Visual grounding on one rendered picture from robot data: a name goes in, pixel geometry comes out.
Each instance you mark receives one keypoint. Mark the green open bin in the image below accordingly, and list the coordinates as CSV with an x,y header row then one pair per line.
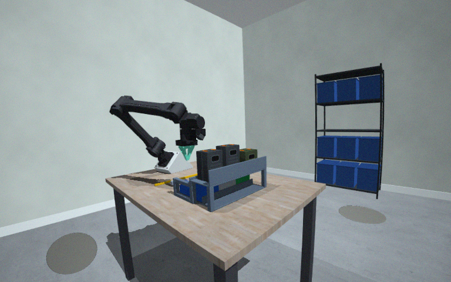
x,y
242,179

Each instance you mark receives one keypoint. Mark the olive green case with orange latches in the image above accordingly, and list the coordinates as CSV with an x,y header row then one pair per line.
x,y
247,154

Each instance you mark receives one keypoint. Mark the grey open bin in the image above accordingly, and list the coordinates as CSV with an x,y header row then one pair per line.
x,y
228,184

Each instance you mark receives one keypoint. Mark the blue bin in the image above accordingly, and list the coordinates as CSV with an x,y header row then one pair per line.
x,y
200,191

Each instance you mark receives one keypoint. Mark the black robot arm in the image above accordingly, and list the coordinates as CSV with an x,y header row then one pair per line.
x,y
174,111

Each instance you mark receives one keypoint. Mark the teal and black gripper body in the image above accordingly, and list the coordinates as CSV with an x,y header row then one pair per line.
x,y
185,138

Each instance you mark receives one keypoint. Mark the dark grey case with orange latches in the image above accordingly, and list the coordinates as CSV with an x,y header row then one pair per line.
x,y
231,154
207,160

